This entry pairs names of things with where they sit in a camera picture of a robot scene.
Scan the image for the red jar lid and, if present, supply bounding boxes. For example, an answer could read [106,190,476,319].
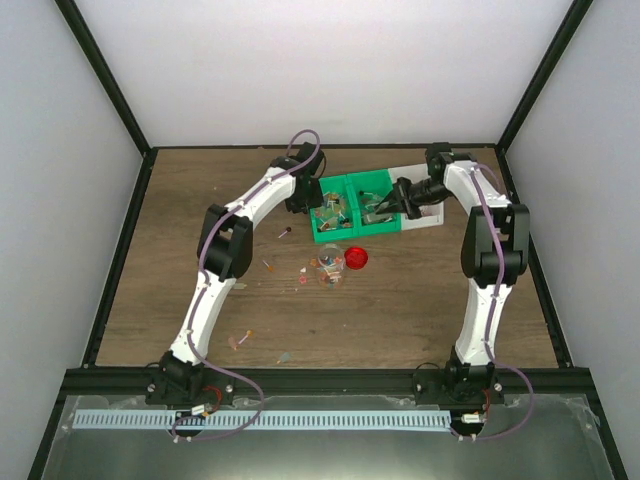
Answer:
[344,246,369,270]

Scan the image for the white candy bin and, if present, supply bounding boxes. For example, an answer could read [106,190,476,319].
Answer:
[388,163,445,231]

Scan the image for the spilled candy near rail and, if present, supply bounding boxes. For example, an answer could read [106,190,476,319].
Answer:
[277,352,291,364]

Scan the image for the light blue slotted strip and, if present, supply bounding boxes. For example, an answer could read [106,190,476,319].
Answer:
[72,409,451,432]

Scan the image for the green slotted scoop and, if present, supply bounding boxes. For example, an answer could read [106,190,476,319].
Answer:
[362,204,395,226]

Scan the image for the clear plastic jar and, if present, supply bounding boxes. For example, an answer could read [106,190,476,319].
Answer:
[316,243,346,289]

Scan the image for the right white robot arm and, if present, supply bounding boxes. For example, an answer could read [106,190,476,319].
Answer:
[374,142,530,403]

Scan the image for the spilled dark lollipop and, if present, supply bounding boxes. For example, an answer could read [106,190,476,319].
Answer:
[277,227,292,239]

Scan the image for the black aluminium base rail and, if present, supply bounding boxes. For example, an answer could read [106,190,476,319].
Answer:
[62,366,596,406]

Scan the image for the green double candy bin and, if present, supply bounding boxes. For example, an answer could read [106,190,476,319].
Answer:
[310,169,401,244]

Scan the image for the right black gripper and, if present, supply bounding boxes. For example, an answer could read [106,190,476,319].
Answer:
[378,179,453,221]

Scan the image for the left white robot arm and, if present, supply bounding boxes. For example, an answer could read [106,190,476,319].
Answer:
[156,142,324,404]

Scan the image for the spilled small orange lollipop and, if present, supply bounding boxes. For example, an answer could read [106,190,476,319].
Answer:
[262,260,275,272]

